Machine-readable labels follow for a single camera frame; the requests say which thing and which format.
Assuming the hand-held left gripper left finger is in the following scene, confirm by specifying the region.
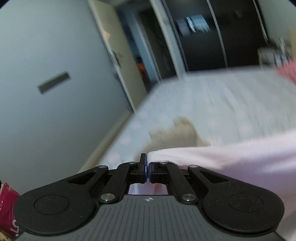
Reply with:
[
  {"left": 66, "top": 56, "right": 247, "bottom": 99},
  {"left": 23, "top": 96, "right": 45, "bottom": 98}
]
[{"left": 67, "top": 153, "right": 148, "bottom": 205}]

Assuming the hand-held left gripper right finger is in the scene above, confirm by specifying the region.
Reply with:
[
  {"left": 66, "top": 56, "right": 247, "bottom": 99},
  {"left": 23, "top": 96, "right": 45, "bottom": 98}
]
[{"left": 149, "top": 162, "right": 230, "bottom": 205}]

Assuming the light pink garment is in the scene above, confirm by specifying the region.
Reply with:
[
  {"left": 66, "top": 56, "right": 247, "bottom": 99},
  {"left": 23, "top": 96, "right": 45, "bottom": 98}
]
[{"left": 128, "top": 131, "right": 296, "bottom": 241}]

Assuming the beige cloth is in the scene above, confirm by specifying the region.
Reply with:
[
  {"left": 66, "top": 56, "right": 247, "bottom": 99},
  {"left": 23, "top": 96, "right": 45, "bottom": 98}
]
[{"left": 149, "top": 117, "right": 211, "bottom": 152}]

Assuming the bed with cloud print sheet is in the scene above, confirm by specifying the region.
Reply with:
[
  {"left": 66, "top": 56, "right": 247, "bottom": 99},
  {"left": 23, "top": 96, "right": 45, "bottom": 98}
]
[{"left": 77, "top": 65, "right": 296, "bottom": 174}]

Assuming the cream door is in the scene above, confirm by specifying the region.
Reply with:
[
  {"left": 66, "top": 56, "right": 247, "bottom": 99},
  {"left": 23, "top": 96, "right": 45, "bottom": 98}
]
[{"left": 89, "top": 0, "right": 148, "bottom": 113}]

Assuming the red snack packet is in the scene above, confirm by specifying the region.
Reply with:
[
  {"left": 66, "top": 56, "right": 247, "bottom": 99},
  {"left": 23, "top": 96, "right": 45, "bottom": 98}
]
[{"left": 0, "top": 182, "right": 22, "bottom": 239}]

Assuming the dark sliding wardrobe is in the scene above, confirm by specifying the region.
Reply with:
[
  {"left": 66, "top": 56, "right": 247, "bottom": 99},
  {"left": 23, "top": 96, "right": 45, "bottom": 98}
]
[{"left": 150, "top": 0, "right": 270, "bottom": 78}]

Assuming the pink ruffled pillow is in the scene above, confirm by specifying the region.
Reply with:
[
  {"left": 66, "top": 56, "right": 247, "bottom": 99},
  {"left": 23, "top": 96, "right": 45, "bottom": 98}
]
[{"left": 276, "top": 62, "right": 296, "bottom": 84}]

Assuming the dark wall plate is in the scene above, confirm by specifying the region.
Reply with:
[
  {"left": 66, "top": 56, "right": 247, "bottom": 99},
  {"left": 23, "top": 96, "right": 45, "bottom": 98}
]
[{"left": 37, "top": 72, "right": 70, "bottom": 94}]

